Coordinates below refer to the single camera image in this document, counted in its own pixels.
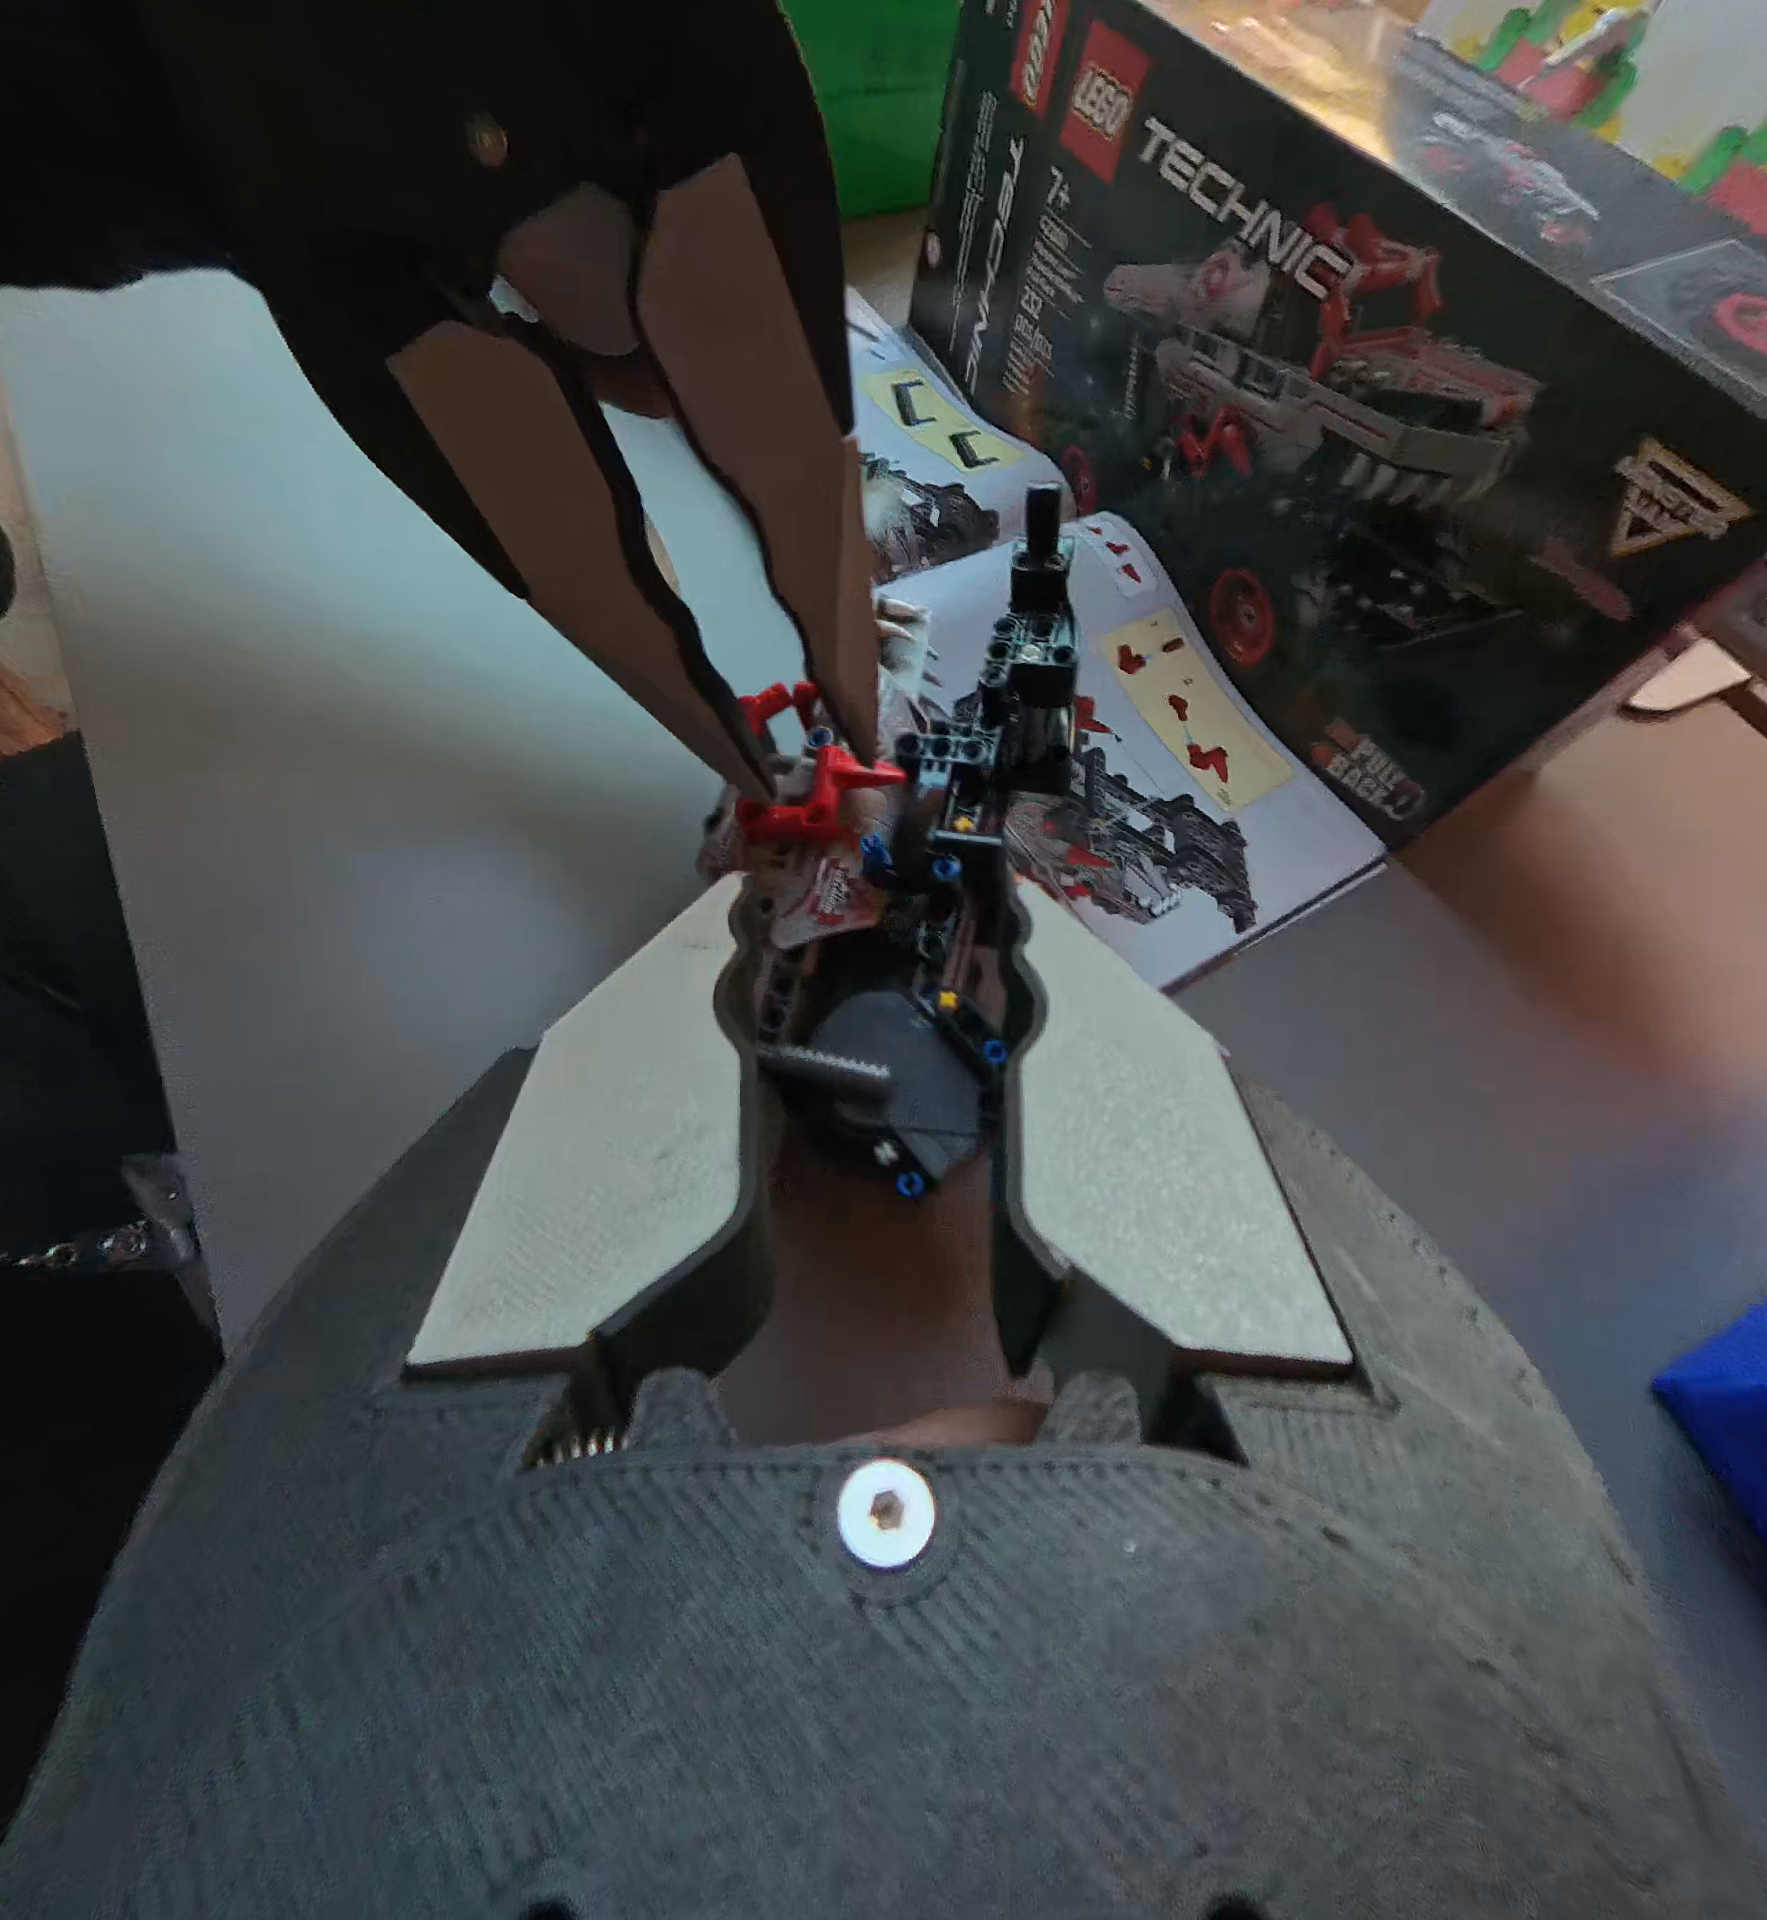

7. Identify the clear badge holder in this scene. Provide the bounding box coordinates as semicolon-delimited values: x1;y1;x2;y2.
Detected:
118;1154;206;1277

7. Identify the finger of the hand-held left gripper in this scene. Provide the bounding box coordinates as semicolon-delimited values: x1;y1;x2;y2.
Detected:
389;320;783;805
636;146;887;751

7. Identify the green plastic bin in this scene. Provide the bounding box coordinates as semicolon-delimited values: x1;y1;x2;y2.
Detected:
778;0;970;226

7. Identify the person's dark navy clothing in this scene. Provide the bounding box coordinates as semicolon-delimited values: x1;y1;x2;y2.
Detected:
0;735;226;1878

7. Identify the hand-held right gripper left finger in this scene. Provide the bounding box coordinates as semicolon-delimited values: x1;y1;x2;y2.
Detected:
404;885;780;1388

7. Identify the lego instruction booklet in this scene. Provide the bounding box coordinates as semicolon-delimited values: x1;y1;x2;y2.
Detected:
839;285;1388;999

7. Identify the black lego set box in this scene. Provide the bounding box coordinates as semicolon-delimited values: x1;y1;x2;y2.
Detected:
906;0;1767;859

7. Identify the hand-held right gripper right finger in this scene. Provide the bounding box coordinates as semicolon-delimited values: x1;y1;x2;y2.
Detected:
992;885;1357;1383

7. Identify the person's left forearm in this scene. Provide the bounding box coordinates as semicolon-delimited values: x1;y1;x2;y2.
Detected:
0;0;255;302

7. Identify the black badge reel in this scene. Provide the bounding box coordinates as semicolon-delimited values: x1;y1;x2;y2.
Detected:
0;1228;166;1281

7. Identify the person's left hand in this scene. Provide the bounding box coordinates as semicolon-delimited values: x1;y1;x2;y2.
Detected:
496;187;664;422

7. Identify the grey dinosaur lego model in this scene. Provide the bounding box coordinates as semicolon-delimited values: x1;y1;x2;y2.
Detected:
694;480;1084;1202

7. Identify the person's right hand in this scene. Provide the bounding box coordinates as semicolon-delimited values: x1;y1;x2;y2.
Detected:
860;1395;1057;1452

